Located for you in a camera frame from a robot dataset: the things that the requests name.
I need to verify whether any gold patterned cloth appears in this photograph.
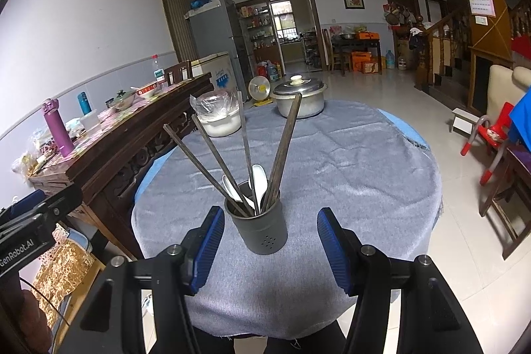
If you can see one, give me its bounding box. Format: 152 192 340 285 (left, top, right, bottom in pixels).
33 237 97 332

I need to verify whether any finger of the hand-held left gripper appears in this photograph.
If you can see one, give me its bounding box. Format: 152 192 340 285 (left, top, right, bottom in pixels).
24 183 84 231
0 189 47 223

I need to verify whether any aluminium pot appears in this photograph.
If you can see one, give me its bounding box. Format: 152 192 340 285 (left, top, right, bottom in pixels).
276 92 327 120

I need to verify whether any blue jacket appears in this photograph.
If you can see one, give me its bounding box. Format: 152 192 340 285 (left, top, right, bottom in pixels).
508 86 531 154

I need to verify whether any white chest freezer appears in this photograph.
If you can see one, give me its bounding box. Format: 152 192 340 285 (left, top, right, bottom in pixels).
191 52 240 103

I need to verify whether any purple water bottle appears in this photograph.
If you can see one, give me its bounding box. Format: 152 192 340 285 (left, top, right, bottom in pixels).
42 99 76 158

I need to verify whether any orange cardboard box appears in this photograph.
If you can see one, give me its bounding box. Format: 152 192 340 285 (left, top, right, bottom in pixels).
352 51 372 73

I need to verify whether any grey refrigerator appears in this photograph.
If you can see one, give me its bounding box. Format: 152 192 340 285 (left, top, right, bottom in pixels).
185 0 254 89

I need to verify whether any red child chair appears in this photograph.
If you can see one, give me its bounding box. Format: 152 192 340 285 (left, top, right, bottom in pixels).
460 102 515 186

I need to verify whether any wooden dining chair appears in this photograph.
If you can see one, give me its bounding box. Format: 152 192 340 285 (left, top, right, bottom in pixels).
164 61 192 86

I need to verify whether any white plastic spoon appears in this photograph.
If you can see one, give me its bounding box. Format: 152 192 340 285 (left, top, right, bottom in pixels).
251 164 268 214
222 174 244 202

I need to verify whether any dark wooden stool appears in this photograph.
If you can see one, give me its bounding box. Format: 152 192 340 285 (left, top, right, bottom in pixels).
481 144 531 260

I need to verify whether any wooden pillar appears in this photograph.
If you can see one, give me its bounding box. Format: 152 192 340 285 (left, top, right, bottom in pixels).
440 0 516 115

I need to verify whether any grey metal utensil holder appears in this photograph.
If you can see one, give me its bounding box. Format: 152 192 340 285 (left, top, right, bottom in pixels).
224 188 289 255

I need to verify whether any white plastic container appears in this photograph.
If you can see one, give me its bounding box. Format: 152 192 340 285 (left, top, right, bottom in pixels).
79 109 103 131

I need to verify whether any dark wooden sideboard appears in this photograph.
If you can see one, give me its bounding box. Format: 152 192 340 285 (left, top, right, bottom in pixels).
29 73 215 260

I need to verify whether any dark wooden side table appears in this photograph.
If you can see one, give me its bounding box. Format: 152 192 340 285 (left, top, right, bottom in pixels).
330 36 382 73

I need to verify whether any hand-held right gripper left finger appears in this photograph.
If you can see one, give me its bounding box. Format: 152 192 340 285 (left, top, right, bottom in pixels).
56 206 227 354

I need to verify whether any small floor fan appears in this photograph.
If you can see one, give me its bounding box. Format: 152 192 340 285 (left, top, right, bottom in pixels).
248 75 273 107

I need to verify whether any glass-lidded pot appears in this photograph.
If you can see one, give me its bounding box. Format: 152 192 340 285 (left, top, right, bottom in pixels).
106 89 136 111

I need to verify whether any black cable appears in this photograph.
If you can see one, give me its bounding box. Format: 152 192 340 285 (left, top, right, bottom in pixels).
20 276 72 328

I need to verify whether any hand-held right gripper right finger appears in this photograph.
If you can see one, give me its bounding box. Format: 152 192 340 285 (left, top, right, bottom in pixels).
316 207 484 354

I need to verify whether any white step stool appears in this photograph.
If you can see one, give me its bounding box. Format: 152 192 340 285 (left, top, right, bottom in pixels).
450 108 482 135

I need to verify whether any blue round table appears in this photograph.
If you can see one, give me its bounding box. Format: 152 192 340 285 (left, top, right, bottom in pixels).
133 108 429 214

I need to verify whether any person's left hand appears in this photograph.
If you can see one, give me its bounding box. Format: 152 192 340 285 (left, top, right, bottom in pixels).
7 290 55 354

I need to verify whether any aluminium pot lid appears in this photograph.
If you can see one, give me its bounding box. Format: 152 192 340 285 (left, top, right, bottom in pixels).
271 74 329 98

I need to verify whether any red and white bowl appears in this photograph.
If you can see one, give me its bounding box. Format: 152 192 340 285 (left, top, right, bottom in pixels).
137 84 161 101

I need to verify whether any grey tablecloth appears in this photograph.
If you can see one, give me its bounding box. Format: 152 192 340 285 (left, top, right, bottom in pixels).
132 100 443 340

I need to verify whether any kitchen shelf cabinet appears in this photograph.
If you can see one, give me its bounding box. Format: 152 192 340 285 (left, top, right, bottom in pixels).
236 1 275 67

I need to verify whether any brown curtain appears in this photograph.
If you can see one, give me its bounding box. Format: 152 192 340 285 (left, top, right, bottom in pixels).
157 0 204 65

